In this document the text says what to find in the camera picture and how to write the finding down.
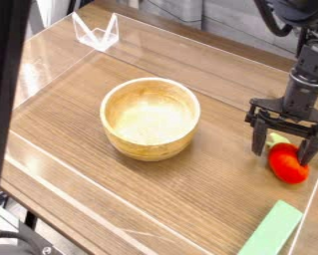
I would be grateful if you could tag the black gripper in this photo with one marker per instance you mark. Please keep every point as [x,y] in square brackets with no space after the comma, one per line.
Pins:
[291,114]

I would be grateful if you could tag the red plush fruit green top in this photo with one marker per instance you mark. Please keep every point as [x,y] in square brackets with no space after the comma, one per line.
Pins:
[284,161]

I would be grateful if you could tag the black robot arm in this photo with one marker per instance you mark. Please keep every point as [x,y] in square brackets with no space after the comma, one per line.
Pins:
[288,15]

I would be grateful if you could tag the wooden bowl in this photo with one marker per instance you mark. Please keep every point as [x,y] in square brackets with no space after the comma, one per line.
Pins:
[150,115]

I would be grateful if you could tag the green rectangular block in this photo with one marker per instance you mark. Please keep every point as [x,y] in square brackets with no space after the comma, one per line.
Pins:
[273,231]

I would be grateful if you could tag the black device bottom left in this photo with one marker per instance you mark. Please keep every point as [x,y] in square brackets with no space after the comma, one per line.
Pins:
[22,241]

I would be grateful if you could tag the dark vertical foreground bar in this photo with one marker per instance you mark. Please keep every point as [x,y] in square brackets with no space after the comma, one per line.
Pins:
[14,19]

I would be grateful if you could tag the clear acrylic enclosure wall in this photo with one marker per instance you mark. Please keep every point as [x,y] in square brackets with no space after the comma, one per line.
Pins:
[193,205]

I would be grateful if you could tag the clear acrylic corner bracket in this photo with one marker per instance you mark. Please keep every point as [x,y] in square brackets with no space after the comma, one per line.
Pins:
[97,38]

